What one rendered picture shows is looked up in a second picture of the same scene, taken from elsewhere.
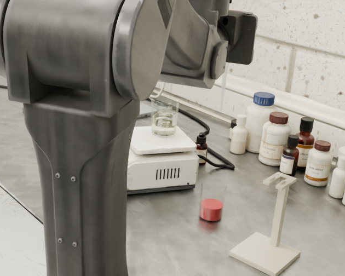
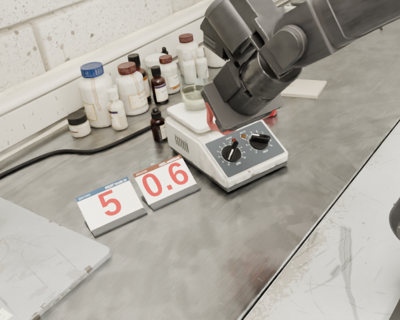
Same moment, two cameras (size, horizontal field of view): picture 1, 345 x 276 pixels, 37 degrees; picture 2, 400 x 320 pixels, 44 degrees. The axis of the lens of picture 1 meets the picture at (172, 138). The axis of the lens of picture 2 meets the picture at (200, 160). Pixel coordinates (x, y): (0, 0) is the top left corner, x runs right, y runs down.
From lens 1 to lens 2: 1.33 m
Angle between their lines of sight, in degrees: 84
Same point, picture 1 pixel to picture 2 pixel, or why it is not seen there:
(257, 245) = (298, 89)
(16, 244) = not seen: outside the picture
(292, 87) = (51, 61)
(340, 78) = (86, 22)
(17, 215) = (359, 192)
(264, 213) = not seen: hidden behind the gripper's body
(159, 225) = (303, 127)
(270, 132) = (140, 80)
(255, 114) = (109, 83)
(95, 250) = not seen: outside the picture
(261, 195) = not seen: hidden behind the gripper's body
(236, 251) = (315, 93)
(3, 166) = (261, 253)
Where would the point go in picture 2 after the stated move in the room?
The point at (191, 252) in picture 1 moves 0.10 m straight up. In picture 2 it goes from (326, 109) to (327, 63)
